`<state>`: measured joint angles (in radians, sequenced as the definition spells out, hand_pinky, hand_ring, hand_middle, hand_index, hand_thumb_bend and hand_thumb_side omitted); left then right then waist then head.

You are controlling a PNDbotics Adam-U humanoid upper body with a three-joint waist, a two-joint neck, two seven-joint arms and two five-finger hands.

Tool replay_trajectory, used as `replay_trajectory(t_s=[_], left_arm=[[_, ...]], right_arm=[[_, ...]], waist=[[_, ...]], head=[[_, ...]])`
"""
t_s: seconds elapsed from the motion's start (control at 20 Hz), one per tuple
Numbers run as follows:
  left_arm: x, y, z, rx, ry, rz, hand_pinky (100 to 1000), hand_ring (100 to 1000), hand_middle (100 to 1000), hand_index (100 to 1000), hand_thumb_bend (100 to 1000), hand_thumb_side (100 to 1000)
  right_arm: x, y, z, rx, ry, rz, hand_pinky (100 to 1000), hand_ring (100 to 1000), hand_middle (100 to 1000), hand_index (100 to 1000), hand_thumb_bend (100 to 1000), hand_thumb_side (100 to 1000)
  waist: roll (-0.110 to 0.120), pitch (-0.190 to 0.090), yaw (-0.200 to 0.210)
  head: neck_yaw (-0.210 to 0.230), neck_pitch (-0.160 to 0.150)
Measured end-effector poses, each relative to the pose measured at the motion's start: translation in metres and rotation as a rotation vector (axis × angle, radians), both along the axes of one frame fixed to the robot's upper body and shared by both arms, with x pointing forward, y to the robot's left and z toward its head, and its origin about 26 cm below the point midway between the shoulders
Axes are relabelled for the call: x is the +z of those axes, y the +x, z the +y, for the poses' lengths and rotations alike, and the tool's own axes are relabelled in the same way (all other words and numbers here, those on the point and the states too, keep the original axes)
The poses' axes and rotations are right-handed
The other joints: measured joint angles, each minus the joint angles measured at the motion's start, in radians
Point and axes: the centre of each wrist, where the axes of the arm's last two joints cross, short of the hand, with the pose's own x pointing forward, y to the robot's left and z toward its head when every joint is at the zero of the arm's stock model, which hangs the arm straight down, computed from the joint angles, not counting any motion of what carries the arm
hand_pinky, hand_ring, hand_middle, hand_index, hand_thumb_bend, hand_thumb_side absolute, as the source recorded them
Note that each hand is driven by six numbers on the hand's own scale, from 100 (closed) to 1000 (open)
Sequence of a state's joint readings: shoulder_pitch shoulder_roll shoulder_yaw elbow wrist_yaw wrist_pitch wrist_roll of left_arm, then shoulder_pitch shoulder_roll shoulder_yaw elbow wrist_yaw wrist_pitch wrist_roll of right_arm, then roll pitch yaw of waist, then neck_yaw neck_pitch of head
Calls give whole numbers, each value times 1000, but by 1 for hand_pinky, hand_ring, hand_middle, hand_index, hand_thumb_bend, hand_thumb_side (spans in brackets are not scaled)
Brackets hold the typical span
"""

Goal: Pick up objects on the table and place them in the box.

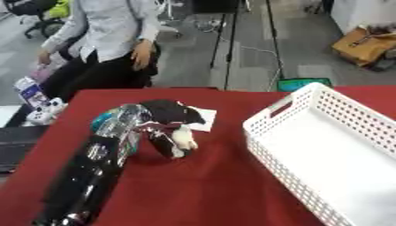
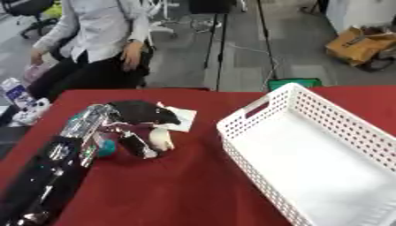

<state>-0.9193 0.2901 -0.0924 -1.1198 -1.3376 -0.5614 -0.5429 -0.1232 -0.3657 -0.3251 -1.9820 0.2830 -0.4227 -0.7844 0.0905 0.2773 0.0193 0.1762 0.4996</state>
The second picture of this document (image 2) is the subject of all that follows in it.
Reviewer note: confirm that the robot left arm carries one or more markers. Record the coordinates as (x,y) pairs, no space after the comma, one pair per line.
(56,164)

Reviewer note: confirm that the white paper napkin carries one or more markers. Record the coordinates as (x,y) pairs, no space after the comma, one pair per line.
(184,117)

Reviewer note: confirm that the black tripod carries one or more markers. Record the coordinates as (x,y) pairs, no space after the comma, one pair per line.
(220,44)

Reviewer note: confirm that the person's right hand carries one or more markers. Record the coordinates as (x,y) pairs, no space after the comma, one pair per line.
(36,56)

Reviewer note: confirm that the person's left hand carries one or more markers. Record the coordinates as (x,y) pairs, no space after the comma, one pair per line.
(132,56)

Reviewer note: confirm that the white perforated plastic basket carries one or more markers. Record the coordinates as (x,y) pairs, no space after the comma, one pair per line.
(319,164)

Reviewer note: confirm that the white chair base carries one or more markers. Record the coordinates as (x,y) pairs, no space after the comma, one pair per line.
(162,20)

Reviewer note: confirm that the person's hand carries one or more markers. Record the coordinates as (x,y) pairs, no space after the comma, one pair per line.
(36,56)
(132,56)

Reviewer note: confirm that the green box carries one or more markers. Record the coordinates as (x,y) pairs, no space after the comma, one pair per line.
(288,83)

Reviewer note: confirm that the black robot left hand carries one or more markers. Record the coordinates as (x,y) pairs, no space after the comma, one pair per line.
(138,112)

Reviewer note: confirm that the white toy figure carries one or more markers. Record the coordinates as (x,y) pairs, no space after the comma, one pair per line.
(161,139)

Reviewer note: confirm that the person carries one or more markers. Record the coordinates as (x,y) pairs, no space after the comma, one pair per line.
(98,32)

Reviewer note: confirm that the blue and white carton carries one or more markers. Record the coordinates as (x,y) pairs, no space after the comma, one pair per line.
(15,92)

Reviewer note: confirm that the brown paper bag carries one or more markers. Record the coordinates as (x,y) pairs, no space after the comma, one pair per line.
(356,44)

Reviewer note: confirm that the teal ball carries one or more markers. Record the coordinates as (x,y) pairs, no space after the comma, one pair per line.
(107,147)

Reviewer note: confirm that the black office chair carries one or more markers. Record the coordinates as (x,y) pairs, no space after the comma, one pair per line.
(32,11)

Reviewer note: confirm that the white game controller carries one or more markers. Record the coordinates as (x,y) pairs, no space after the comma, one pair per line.
(32,111)

